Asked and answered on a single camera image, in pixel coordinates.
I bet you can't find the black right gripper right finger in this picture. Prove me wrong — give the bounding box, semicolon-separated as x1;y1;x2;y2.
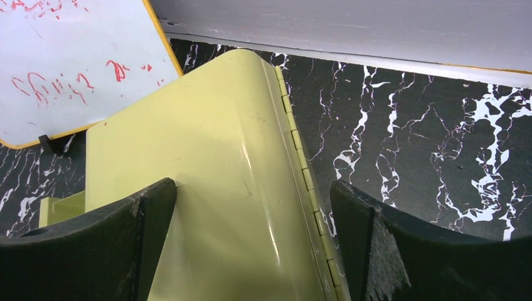
330;180;531;300

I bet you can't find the whiteboard with orange frame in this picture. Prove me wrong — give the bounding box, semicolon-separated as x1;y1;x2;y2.
1;1;183;149

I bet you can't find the green metal drawer box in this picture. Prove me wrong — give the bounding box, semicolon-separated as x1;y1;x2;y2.
39;49;349;300

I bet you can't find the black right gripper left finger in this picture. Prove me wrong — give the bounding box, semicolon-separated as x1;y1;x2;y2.
1;178;177;300

